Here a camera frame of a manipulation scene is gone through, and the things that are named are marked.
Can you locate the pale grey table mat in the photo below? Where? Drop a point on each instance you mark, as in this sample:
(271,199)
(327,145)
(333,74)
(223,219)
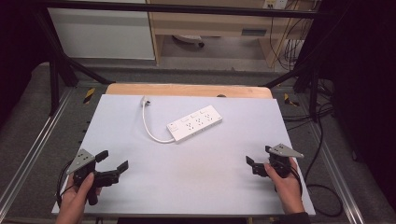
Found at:
(186,174)

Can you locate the dark curtain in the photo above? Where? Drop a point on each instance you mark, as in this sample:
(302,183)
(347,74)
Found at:
(364,77)
(15,46)

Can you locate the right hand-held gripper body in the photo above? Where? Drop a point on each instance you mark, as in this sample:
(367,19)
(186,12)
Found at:
(283,151)

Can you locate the person's left hand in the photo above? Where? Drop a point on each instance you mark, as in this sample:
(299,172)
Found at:
(73,202)

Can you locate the white power strip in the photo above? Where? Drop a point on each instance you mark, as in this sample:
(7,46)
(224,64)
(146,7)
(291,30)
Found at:
(194,123)

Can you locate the aluminium rail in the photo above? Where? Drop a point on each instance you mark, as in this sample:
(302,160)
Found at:
(339,174)
(34,146)

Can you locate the black metal stand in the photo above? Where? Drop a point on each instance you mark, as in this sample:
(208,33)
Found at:
(54,81)
(313,90)

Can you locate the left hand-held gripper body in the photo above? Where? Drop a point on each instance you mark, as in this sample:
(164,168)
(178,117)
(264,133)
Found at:
(81,161)

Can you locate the person's right hand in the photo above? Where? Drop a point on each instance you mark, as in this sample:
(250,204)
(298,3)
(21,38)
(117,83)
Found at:
(288,189)

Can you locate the white device under desk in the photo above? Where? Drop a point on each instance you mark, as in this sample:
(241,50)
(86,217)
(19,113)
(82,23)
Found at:
(188,39)

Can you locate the black metal crossbar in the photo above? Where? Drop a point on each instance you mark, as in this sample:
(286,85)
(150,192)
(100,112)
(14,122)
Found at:
(174,9)

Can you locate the white cabinet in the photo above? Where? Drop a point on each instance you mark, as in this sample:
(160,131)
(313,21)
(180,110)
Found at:
(102,34)

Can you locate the light wooden desk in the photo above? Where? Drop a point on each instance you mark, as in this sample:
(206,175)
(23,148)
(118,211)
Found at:
(211,26)

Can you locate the white wall socket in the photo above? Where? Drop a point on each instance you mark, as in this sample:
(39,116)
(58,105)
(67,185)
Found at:
(275,3)

